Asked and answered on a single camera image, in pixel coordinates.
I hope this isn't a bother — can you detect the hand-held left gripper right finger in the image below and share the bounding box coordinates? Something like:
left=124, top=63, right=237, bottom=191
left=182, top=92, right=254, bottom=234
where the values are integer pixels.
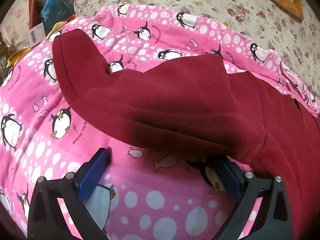
left=215, top=156, right=293, bottom=240

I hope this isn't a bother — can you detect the yellow cloth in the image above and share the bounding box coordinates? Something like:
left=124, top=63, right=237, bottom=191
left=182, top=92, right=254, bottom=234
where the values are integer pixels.
left=7, top=21, right=71, bottom=66

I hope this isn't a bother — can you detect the blue plastic bag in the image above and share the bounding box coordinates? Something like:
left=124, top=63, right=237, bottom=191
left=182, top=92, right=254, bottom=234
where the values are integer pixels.
left=41, top=0, right=75, bottom=22

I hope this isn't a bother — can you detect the white barcode label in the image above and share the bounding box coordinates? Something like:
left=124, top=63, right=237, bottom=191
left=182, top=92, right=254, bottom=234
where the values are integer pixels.
left=28, top=21, right=47, bottom=48

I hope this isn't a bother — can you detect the floral bed quilt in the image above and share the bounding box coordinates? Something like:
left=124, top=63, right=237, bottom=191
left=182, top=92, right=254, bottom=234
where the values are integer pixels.
left=74, top=0, right=320, bottom=108

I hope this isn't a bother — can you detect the dark red fleece garment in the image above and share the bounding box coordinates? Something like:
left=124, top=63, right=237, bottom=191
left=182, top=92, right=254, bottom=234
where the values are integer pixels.
left=52, top=29, right=320, bottom=240

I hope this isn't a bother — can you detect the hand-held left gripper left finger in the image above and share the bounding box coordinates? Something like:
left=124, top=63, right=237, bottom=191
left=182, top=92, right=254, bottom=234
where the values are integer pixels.
left=27, top=148, right=111, bottom=240

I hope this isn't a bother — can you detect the pink penguin print blanket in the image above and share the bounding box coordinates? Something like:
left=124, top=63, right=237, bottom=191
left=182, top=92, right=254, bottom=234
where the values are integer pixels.
left=0, top=4, right=320, bottom=240

